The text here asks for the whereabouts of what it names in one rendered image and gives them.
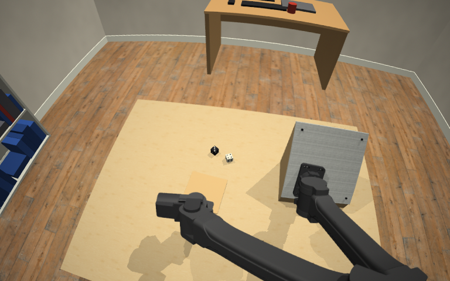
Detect tan flat mat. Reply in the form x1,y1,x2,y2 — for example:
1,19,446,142
184,171,227,214

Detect black die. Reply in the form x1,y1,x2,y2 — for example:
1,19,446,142
210,146,219,155

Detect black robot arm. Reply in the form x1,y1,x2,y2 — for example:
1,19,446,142
155,163,428,281

